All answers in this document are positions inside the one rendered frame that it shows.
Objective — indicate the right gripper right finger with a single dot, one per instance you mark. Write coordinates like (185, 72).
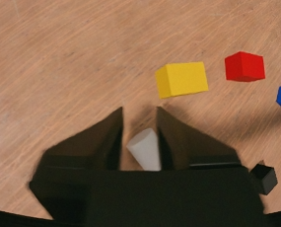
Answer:
(194, 148)

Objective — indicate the black cube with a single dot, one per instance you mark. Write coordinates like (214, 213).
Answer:
(263, 179)

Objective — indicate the yellow block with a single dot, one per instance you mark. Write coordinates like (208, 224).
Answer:
(180, 79)

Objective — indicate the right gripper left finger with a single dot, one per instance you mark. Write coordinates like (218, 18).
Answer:
(86, 147)

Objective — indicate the red rectangular block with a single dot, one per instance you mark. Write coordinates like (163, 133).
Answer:
(244, 67)

